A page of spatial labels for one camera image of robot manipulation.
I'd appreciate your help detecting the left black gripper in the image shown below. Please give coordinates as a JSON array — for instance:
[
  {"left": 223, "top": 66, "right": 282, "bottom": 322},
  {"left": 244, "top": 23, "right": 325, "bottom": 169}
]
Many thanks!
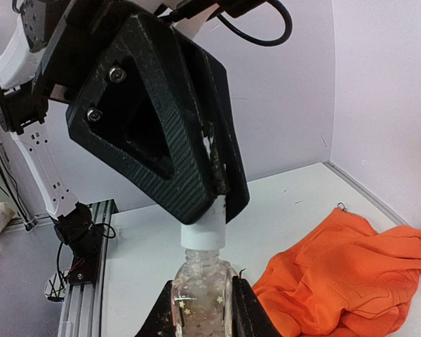
[{"left": 32, "top": 1, "right": 137, "bottom": 104}]

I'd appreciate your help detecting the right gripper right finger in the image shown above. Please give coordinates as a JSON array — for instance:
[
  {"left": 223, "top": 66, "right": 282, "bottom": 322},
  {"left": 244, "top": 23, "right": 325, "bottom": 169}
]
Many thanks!
[{"left": 232, "top": 272, "right": 281, "bottom": 337}]

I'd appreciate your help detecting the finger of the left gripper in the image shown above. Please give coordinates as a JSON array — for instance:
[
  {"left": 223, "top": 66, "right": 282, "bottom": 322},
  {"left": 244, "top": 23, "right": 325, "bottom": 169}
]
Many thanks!
[
  {"left": 66, "top": 14, "right": 216, "bottom": 225},
  {"left": 175, "top": 31, "right": 250, "bottom": 223}
]

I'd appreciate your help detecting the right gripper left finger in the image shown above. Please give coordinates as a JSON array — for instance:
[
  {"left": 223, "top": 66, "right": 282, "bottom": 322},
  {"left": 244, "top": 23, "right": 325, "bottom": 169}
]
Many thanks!
[{"left": 135, "top": 280, "right": 175, "bottom": 337}]

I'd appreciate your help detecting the small nail polish bottle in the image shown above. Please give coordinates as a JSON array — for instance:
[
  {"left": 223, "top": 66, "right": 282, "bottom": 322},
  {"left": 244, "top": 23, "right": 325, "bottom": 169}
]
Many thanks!
[{"left": 171, "top": 249, "right": 235, "bottom": 336}]

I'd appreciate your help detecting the white nail polish cap brush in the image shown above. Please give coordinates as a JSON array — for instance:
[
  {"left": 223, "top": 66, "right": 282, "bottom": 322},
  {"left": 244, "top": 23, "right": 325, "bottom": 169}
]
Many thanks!
[{"left": 181, "top": 195, "right": 226, "bottom": 251}]

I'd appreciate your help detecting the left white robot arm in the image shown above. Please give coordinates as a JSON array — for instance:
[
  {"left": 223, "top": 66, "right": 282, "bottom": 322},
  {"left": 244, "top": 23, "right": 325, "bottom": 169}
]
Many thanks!
[{"left": 0, "top": 1, "right": 249, "bottom": 256}]

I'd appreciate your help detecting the orange cloth garment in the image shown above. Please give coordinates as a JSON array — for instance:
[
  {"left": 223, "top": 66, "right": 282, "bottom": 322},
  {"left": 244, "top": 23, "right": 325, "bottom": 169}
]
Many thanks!
[{"left": 253, "top": 209, "right": 421, "bottom": 336}]

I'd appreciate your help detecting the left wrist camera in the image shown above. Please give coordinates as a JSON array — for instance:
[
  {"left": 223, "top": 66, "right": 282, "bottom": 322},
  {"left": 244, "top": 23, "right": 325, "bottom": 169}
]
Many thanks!
[{"left": 156, "top": 0, "right": 266, "bottom": 39}]

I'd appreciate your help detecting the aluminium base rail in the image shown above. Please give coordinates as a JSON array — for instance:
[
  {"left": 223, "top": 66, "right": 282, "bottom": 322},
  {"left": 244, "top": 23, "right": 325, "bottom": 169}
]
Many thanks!
[{"left": 54, "top": 199, "right": 117, "bottom": 336}]

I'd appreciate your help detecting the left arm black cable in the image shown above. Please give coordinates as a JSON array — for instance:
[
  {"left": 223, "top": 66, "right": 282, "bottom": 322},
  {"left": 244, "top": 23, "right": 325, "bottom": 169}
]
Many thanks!
[{"left": 217, "top": 0, "right": 293, "bottom": 46}]

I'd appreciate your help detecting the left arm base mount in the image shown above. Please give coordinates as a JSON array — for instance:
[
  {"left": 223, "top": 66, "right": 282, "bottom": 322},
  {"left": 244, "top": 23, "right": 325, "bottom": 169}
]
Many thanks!
[{"left": 44, "top": 203, "right": 116, "bottom": 303}]

